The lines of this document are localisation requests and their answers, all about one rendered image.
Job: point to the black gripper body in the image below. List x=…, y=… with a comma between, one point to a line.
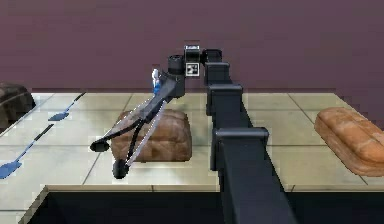
x=175, y=78

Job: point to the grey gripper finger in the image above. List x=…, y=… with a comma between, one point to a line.
x=145, y=135
x=128, y=125

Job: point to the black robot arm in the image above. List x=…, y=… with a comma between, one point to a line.
x=243, y=156

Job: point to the white blue spray bottle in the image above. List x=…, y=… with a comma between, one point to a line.
x=155, y=81

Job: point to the brown bread loaf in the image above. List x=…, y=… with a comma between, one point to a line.
x=166, y=136

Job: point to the dark brown round loaf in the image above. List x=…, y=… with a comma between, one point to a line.
x=13, y=101

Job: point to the orange bread loaf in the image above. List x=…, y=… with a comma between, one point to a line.
x=353, y=141

